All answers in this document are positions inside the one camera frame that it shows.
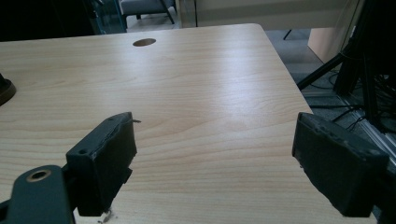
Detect grey chair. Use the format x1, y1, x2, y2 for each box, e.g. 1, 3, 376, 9
119, 0, 177, 25

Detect aluminium frame rail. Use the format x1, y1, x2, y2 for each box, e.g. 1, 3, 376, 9
337, 95, 396, 164

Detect dark brown round object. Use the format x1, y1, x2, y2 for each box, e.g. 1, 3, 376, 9
0, 72, 18, 107

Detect black floor cables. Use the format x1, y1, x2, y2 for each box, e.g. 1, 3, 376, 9
309, 70, 396, 133

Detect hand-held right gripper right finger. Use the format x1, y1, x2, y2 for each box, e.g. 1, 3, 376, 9
291, 112, 390, 218

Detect light wooden cabinet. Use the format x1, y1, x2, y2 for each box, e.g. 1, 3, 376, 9
307, 27, 357, 64

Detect dark glass-door cabinet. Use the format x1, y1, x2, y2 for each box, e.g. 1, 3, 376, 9
81, 0, 128, 35

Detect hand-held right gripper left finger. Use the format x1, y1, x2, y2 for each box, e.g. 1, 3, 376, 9
65, 111, 138, 217

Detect black metal stand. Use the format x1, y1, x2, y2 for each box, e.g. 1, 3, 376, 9
296, 0, 396, 134

